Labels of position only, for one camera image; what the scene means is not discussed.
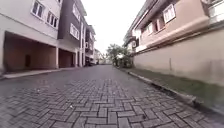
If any green tree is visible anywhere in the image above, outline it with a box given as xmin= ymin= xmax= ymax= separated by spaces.
xmin=105 ymin=43 xmax=135 ymax=69

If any grey brick paved road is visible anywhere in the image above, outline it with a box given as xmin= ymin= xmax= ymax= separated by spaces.
xmin=0 ymin=64 xmax=224 ymax=128

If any dark grey building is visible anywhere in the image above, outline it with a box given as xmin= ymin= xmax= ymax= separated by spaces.
xmin=57 ymin=0 xmax=88 ymax=69

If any concrete kerb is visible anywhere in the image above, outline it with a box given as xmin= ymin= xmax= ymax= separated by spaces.
xmin=114 ymin=66 xmax=224 ymax=116

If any pink-beige building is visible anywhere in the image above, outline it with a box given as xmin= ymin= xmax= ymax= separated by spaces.
xmin=123 ymin=0 xmax=224 ymax=55

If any grass strip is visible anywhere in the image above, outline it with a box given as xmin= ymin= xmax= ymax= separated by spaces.
xmin=121 ymin=67 xmax=224 ymax=108

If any pale concrete pavement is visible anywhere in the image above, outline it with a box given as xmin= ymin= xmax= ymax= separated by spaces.
xmin=0 ymin=66 xmax=81 ymax=81

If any beige building with garage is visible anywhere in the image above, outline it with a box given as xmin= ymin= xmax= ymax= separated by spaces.
xmin=0 ymin=0 xmax=64 ymax=76

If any beige boundary wall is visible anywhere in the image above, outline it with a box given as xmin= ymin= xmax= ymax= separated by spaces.
xmin=132 ymin=27 xmax=224 ymax=88

